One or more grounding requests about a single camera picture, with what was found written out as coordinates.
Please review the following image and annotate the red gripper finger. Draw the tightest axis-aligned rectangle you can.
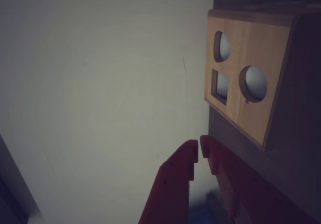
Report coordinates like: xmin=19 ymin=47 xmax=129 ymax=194
xmin=137 ymin=140 xmax=199 ymax=224
xmin=200 ymin=135 xmax=321 ymax=224

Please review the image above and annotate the wooden shape sorter box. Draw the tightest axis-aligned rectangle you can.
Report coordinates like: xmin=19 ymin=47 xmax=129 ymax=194
xmin=204 ymin=4 xmax=321 ymax=152

